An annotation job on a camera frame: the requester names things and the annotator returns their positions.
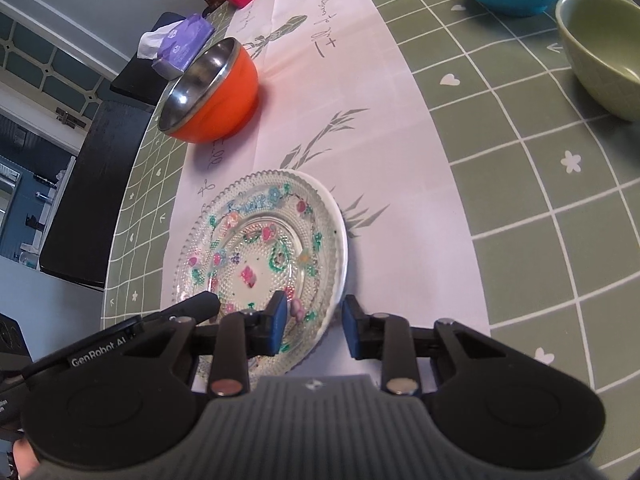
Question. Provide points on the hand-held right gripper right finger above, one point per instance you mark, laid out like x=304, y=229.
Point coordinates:
x=351, y=327

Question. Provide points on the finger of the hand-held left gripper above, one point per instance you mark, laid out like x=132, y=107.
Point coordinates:
x=200, y=305

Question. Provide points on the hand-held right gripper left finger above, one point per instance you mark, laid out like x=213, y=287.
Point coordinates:
x=279, y=322

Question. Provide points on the white fruit-print plate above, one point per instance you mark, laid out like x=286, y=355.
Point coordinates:
x=341, y=240

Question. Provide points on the orange steel-lined bowl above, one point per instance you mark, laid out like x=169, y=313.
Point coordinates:
x=225, y=95

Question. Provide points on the green ceramic bowl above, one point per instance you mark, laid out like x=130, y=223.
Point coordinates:
x=600, y=75

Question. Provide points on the person's left hand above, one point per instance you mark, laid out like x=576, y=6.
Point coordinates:
x=25, y=460

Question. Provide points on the black chair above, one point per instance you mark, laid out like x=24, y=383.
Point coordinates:
x=145, y=75
x=100, y=200

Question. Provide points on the pink deer-print table runner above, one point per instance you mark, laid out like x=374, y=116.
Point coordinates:
x=375, y=135

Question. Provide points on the purple tissue pack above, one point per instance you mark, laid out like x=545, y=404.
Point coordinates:
x=182, y=45

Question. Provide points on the glass-paned door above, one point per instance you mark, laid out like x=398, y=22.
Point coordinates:
x=50, y=60

